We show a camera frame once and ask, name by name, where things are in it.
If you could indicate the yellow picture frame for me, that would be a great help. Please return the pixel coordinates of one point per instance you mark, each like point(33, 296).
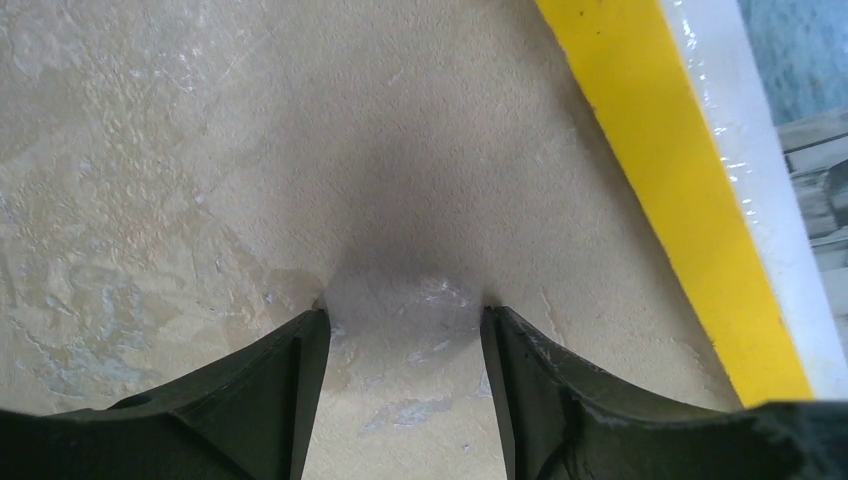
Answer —
point(628, 66)

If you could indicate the building photo print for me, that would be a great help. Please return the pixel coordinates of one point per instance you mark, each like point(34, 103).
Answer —
point(772, 79)

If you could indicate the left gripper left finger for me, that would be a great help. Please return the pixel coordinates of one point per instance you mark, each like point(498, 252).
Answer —
point(248, 415)

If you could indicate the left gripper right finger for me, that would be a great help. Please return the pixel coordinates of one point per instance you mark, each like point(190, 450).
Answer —
point(561, 417)

